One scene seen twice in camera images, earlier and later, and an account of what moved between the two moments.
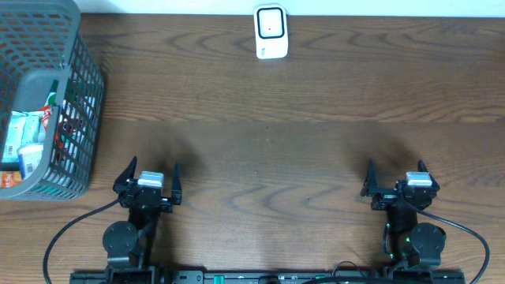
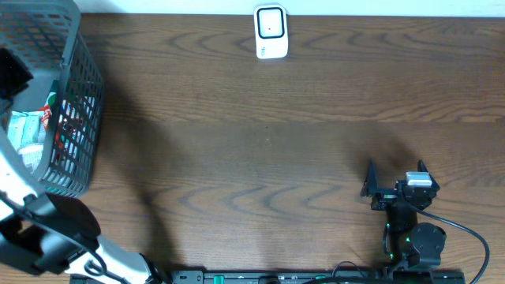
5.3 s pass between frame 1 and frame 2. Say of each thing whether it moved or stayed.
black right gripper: stayed
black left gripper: moved
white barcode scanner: stayed
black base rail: stayed
